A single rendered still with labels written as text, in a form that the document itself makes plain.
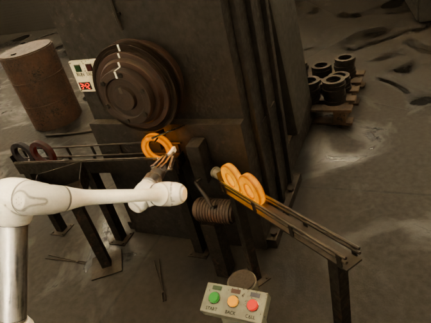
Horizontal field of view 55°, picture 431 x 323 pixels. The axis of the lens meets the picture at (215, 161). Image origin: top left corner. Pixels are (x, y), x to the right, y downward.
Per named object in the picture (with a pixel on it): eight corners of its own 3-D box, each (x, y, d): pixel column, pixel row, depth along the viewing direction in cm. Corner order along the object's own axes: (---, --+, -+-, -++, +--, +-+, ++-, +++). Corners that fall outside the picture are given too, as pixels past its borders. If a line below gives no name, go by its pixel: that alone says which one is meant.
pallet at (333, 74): (222, 123, 397) (211, 80, 374) (251, 85, 455) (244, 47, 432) (352, 125, 343) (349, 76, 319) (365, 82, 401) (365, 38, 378)
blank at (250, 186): (240, 168, 185) (234, 171, 184) (261, 178, 172) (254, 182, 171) (249, 196, 192) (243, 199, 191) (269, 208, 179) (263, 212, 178)
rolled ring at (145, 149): (163, 134, 215) (167, 131, 217) (135, 136, 223) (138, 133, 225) (176, 163, 224) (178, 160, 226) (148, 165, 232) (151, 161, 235)
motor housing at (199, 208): (219, 261, 249) (198, 191, 221) (253, 266, 240) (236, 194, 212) (211, 277, 240) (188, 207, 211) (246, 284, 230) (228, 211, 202)
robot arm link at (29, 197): (72, 182, 154) (48, 179, 161) (29, 182, 138) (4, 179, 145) (70, 218, 154) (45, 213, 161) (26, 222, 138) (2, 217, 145)
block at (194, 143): (202, 172, 231) (192, 135, 218) (216, 173, 227) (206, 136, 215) (195, 184, 223) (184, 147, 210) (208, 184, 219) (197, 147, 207)
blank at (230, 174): (222, 158, 198) (217, 161, 196) (240, 168, 185) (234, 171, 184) (231, 185, 205) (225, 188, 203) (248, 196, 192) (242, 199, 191)
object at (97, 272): (84, 261, 275) (36, 174, 237) (123, 248, 277) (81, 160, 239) (83, 284, 258) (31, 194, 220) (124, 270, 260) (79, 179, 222)
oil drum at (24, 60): (56, 107, 531) (24, 40, 484) (92, 107, 506) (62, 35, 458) (24, 131, 488) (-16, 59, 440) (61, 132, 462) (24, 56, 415)
